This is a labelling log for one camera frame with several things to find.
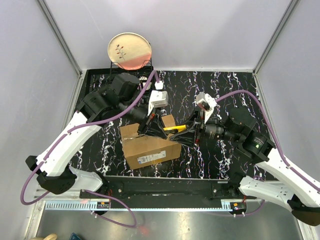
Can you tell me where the black wire dish rack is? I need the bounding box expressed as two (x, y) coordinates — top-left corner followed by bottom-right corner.
(84, 59), (154, 101)

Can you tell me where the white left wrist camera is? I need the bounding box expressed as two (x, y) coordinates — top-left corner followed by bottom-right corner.
(147, 81), (169, 116)

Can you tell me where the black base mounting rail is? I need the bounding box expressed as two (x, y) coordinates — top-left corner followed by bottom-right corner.
(79, 174), (258, 203)

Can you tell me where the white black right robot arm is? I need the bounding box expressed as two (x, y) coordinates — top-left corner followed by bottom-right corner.
(169, 107), (320, 226)

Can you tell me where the beige pink floral plate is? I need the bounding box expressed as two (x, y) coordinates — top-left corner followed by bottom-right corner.
(107, 32), (152, 71)

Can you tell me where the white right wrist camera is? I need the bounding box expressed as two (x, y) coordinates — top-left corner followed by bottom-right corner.
(195, 92), (217, 124)

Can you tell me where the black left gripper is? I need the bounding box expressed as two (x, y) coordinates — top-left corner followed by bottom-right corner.
(119, 98), (169, 139)

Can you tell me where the brown cardboard express box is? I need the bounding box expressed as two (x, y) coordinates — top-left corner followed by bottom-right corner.
(120, 123), (182, 170)

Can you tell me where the dark blue tray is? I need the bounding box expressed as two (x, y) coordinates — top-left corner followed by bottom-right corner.
(69, 232), (82, 240)

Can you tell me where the yellow utility knife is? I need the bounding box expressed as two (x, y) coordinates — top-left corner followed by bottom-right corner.
(163, 124), (188, 132)

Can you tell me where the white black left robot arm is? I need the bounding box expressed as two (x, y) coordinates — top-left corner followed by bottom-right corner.
(25, 70), (168, 198)

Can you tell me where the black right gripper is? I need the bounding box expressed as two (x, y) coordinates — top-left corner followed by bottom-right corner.
(169, 106), (242, 148)

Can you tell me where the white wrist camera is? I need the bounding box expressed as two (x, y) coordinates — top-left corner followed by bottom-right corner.
(195, 92), (217, 124)
(147, 81), (169, 116)

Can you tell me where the small white cup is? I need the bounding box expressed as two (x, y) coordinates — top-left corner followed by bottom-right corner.
(139, 76), (148, 82)

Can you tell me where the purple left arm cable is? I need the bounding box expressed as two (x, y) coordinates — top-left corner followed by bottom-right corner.
(20, 70), (161, 228)

